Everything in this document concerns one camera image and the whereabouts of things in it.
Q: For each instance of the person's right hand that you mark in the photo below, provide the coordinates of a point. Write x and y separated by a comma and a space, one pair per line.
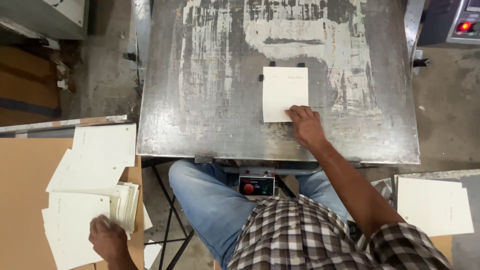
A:
307, 127

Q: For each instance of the person's left hand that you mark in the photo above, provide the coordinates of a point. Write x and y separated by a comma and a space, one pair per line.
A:
109, 240

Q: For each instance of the person's left fingers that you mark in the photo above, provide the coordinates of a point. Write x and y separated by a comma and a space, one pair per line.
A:
98, 222

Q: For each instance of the person's right fingers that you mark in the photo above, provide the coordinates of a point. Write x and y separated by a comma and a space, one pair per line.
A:
302, 111

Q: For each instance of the single cream printed card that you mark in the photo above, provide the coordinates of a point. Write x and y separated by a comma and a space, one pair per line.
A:
283, 93

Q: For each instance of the pile of cream paper sheets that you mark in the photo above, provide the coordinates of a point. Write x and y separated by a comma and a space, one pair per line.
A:
90, 176

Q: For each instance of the loose white paper sheet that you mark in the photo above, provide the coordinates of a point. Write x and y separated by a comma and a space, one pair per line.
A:
152, 254

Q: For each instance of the worn metal press bed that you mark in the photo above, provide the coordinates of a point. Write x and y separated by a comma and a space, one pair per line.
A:
225, 93

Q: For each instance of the brown cardboard sheet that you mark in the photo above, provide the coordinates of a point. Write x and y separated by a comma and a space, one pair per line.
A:
22, 195

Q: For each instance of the blue jeans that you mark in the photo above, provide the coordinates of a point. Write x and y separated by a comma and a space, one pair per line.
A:
210, 210

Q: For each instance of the black clamp knob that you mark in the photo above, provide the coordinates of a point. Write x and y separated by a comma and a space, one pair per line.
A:
420, 62
129, 56

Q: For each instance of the brown white plaid shirt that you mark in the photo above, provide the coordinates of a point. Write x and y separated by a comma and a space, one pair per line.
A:
300, 240

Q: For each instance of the brown cardboard boxes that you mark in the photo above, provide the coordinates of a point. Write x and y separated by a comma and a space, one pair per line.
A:
26, 86

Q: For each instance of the neat stack of cream sheets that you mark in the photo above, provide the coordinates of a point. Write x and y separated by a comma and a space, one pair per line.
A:
433, 206

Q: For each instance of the grey control panel red lamp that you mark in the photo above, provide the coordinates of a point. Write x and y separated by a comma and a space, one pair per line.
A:
455, 22

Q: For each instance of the grey metal cabinet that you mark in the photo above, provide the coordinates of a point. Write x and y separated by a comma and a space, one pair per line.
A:
41, 17

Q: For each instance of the black metal stand frame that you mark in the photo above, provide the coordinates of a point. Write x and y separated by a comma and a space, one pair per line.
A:
168, 225

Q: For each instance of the black switch box red button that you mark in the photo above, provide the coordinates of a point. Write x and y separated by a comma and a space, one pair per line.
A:
257, 185

